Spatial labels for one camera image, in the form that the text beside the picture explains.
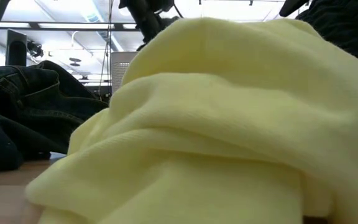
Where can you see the pale yellow garment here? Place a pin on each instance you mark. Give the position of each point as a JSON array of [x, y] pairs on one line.
[[216, 124]]

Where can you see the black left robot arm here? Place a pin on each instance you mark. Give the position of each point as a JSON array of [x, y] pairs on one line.
[[146, 21]]

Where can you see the black garment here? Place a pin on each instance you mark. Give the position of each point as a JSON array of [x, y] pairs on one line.
[[346, 28]]

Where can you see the dark denim jeans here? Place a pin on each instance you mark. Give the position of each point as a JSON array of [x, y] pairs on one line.
[[33, 102]]

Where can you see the white woven plastic laundry basket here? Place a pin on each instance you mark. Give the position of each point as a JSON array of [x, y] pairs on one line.
[[120, 68]]

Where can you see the black box-shaped device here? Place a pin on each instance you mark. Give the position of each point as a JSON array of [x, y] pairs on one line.
[[16, 48]]

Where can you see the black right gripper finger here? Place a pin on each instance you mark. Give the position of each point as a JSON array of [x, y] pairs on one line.
[[292, 7]]

